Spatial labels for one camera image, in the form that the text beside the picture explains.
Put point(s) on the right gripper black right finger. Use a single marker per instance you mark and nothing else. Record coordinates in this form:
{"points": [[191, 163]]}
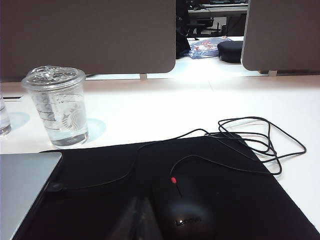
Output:
{"points": [[150, 222]]}

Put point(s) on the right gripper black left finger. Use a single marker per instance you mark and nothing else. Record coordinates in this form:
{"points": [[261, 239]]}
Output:
{"points": [[131, 222]]}

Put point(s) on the silver Dell laptop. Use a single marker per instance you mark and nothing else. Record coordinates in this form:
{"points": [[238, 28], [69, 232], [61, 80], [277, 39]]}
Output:
{"points": [[22, 185]]}

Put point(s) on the short clear plastic lidded cup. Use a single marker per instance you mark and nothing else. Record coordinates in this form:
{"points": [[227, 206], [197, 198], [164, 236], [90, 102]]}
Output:
{"points": [[56, 105]]}

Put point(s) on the tall clear plastic lidded cup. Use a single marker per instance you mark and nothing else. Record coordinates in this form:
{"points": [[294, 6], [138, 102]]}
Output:
{"points": [[3, 120]]}

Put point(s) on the black Lenovo computer mouse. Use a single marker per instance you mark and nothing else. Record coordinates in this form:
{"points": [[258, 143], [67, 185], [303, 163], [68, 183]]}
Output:
{"points": [[185, 212]]}

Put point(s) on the black mouse pad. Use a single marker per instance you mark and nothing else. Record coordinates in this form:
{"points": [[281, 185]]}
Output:
{"points": [[237, 190]]}

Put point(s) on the blue plastic bag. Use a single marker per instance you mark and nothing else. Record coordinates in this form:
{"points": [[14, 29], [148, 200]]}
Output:
{"points": [[202, 47]]}

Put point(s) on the black round cushion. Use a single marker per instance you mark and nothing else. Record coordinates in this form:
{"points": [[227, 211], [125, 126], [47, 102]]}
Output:
{"points": [[230, 51]]}

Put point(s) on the large brown desk divider panel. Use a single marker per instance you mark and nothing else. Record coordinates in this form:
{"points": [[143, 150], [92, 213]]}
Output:
{"points": [[87, 37]]}

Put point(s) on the black office chair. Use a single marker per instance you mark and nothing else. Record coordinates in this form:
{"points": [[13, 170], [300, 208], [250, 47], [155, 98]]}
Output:
{"points": [[200, 25]]}

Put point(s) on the narrow brown desk divider panel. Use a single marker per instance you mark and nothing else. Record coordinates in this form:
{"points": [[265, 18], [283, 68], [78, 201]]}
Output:
{"points": [[282, 37]]}

